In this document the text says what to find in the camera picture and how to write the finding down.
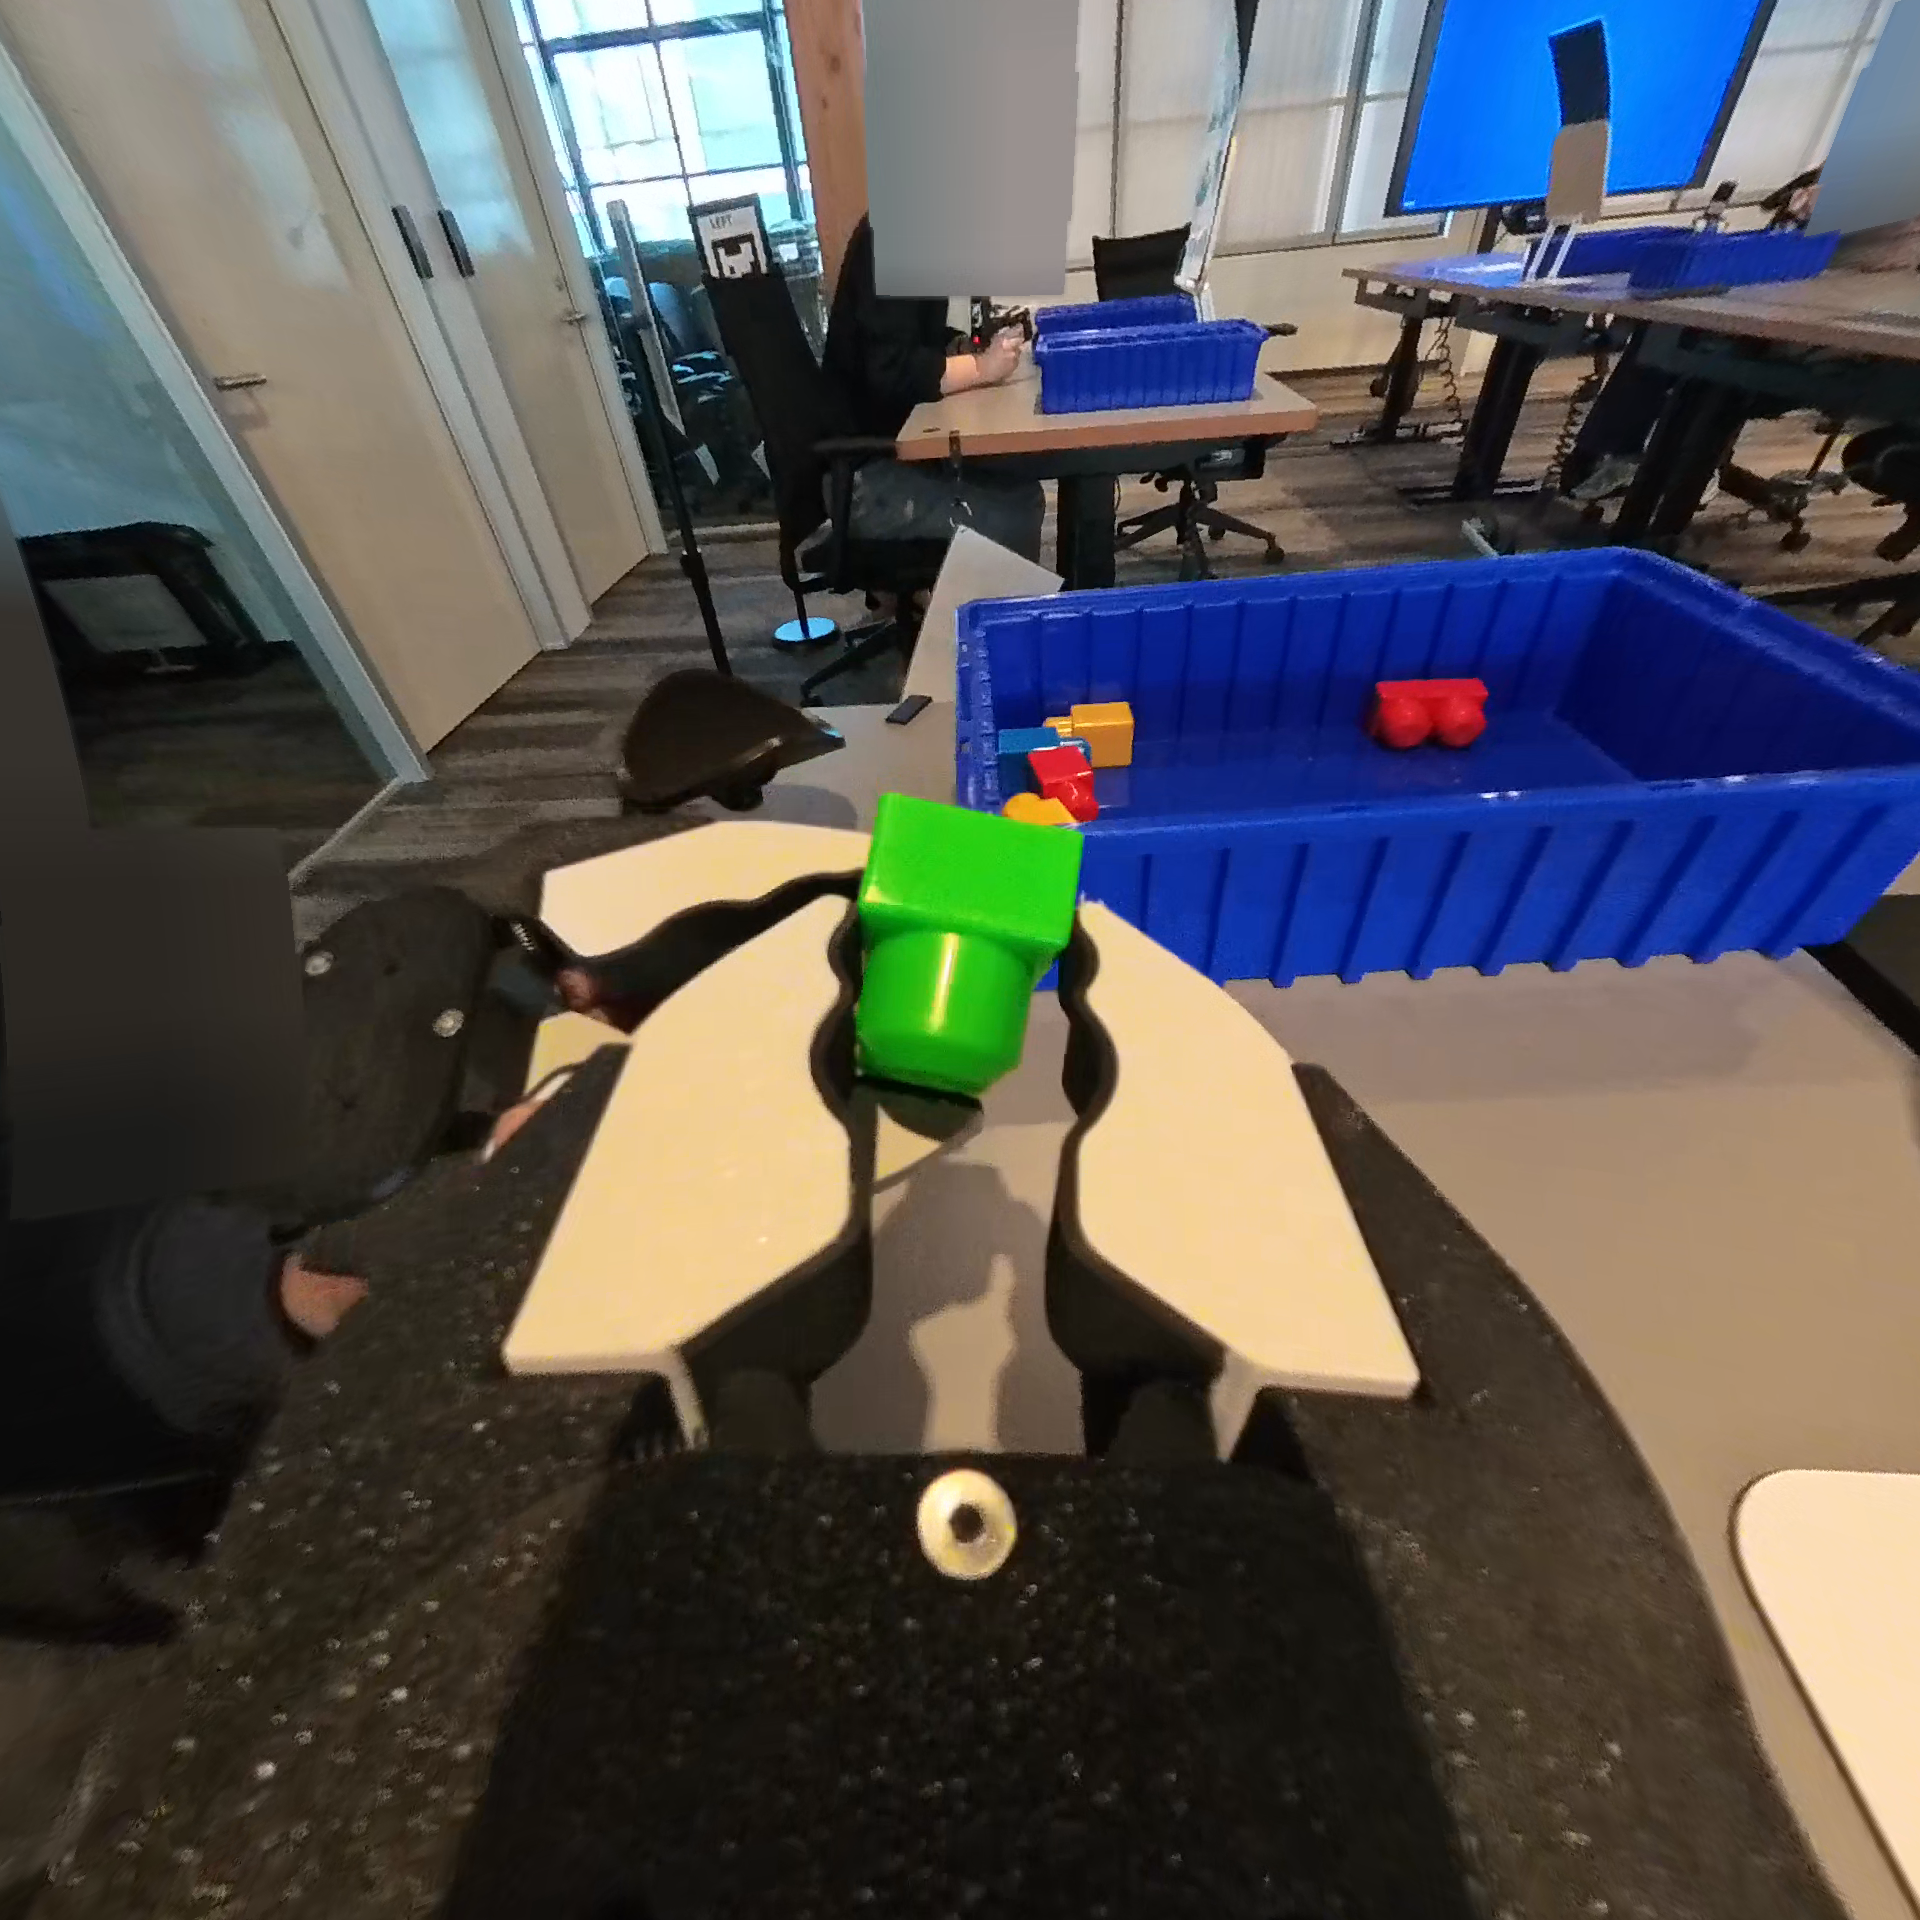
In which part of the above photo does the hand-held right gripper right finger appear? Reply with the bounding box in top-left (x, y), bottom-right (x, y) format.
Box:
top-left (1044, 896), bottom-right (1421, 1460)

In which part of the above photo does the black office chair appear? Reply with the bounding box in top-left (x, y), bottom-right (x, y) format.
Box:
top-left (1090, 225), bottom-right (1291, 577)
top-left (1711, 420), bottom-right (1920, 601)
top-left (618, 670), bottom-right (846, 812)
top-left (703, 270), bottom-right (938, 710)

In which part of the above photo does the black pole stand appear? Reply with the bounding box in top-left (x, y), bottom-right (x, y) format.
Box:
top-left (772, 284), bottom-right (841, 650)

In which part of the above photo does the red two-stud block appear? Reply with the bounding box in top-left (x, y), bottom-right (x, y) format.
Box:
top-left (1364, 679), bottom-right (1491, 754)

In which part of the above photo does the pile of assorted toy blocks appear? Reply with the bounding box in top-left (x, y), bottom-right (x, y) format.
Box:
top-left (992, 703), bottom-right (1137, 833)

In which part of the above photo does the wooden office desk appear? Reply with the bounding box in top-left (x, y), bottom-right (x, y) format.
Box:
top-left (897, 366), bottom-right (1316, 590)
top-left (1340, 245), bottom-right (1920, 543)

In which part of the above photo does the person's left forearm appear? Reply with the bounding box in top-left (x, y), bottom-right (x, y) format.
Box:
top-left (0, 1190), bottom-right (302, 1516)

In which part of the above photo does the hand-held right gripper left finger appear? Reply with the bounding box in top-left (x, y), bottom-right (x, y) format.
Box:
top-left (499, 895), bottom-right (875, 1440)

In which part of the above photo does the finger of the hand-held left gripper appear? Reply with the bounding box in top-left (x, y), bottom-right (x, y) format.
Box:
top-left (538, 818), bottom-right (879, 1036)

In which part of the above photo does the person's left hand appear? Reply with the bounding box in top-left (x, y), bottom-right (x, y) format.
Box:
top-left (277, 1099), bottom-right (554, 1343)

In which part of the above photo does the computer monitor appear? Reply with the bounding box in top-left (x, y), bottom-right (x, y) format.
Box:
top-left (1383, 0), bottom-right (1780, 219)

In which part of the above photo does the white double door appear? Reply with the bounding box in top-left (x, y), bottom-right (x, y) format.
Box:
top-left (270, 0), bottom-right (665, 754)

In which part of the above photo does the green two-stud block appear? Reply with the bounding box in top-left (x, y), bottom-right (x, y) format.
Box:
top-left (852, 790), bottom-right (1083, 1094)

